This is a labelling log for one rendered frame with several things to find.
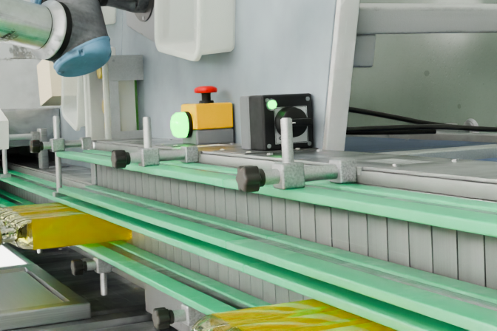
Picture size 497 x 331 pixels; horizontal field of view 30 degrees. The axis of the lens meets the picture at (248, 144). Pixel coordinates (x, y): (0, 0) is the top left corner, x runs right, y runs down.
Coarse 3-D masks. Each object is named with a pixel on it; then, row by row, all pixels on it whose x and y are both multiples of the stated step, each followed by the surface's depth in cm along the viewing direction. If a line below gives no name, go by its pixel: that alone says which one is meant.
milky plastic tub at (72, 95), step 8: (64, 80) 242; (72, 80) 242; (80, 80) 226; (64, 88) 242; (72, 88) 243; (80, 88) 227; (64, 96) 243; (72, 96) 244; (80, 96) 228; (64, 104) 244; (72, 104) 244; (80, 104) 228; (64, 112) 243; (72, 112) 243; (80, 112) 229; (72, 120) 237; (80, 120) 230; (80, 128) 231
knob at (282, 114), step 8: (280, 112) 130; (288, 112) 129; (296, 112) 129; (304, 112) 130; (296, 120) 128; (304, 120) 128; (280, 128) 129; (296, 128) 129; (304, 128) 130; (296, 136) 129
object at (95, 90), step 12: (96, 72) 215; (84, 84) 214; (96, 84) 215; (108, 84) 201; (84, 96) 215; (96, 96) 215; (108, 96) 201; (96, 108) 215; (108, 108) 200; (96, 120) 215; (108, 120) 200; (96, 132) 216; (108, 132) 200
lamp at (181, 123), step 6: (180, 114) 157; (186, 114) 157; (174, 120) 157; (180, 120) 156; (186, 120) 157; (174, 126) 157; (180, 126) 156; (186, 126) 157; (192, 126) 157; (174, 132) 158; (180, 132) 157; (186, 132) 157
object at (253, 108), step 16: (256, 96) 131; (272, 96) 130; (288, 96) 131; (304, 96) 132; (240, 112) 136; (256, 112) 131; (272, 112) 130; (256, 128) 132; (272, 128) 130; (256, 144) 132; (272, 144) 130; (304, 144) 132
